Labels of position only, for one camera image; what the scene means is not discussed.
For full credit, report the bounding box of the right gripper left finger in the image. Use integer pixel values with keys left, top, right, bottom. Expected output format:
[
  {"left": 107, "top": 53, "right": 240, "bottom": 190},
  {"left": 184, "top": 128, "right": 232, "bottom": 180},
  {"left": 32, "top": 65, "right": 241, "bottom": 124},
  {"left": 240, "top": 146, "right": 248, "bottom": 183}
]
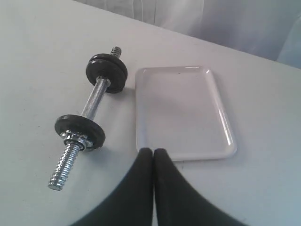
[{"left": 75, "top": 148, "right": 153, "bottom": 226}]

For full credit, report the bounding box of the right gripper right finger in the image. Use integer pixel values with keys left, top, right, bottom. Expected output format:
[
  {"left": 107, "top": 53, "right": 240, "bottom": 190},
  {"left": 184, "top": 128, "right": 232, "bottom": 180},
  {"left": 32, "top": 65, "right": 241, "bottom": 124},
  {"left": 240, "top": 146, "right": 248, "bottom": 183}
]
[{"left": 153, "top": 148, "right": 240, "bottom": 226}]

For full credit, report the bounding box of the chrome threaded dumbbell bar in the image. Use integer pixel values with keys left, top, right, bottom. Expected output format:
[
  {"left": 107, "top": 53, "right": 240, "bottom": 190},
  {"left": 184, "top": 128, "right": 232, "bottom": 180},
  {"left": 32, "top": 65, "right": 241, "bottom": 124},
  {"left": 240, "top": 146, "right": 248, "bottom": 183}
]
[{"left": 48, "top": 46, "right": 128, "bottom": 191}]

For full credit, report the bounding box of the chrome collar nut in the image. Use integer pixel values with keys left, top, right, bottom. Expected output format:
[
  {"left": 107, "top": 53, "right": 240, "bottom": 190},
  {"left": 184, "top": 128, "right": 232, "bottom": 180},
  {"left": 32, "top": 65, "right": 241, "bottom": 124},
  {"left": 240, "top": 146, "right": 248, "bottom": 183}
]
[{"left": 60, "top": 130, "right": 94, "bottom": 151}]

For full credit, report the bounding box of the white rectangular tray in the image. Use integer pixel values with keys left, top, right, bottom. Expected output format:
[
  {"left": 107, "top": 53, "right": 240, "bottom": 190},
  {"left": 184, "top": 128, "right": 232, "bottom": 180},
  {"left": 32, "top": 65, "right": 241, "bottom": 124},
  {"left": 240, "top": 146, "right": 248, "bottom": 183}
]
[{"left": 135, "top": 66, "right": 237, "bottom": 161}]

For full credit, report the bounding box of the white curtain backdrop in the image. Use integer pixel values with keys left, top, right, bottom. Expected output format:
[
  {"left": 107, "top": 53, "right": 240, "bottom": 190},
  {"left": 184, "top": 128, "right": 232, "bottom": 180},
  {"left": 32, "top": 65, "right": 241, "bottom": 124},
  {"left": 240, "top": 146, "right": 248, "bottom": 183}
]
[{"left": 85, "top": 0, "right": 301, "bottom": 68}]

